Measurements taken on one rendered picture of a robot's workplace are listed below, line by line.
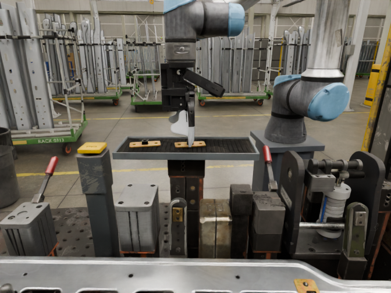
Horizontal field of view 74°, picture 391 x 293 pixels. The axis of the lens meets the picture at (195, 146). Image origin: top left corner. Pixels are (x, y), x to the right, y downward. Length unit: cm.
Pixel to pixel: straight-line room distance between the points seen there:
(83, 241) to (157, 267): 64
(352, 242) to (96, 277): 53
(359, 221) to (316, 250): 13
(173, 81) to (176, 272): 43
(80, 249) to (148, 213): 62
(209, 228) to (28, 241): 40
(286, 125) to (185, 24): 51
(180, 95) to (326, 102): 42
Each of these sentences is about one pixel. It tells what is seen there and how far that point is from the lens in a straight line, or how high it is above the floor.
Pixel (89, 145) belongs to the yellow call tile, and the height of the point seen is 116.
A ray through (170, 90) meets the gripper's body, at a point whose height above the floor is 132.
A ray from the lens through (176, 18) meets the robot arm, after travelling 65.
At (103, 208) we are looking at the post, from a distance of 82.
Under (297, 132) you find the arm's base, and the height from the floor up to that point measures 114.
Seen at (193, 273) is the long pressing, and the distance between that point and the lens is 56.
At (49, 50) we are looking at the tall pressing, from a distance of 803.
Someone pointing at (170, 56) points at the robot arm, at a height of 139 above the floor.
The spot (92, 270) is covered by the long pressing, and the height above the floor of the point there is 100.
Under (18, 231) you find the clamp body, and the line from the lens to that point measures 70.
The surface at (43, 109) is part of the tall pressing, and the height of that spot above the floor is 60.
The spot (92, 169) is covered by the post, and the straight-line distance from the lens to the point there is 76.
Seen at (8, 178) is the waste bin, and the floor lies 27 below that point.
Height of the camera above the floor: 140
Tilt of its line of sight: 20 degrees down
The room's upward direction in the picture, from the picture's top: straight up
